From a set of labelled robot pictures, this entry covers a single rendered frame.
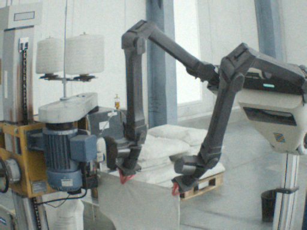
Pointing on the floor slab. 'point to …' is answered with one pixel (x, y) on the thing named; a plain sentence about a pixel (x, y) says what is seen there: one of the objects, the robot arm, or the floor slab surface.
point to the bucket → (268, 205)
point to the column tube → (15, 94)
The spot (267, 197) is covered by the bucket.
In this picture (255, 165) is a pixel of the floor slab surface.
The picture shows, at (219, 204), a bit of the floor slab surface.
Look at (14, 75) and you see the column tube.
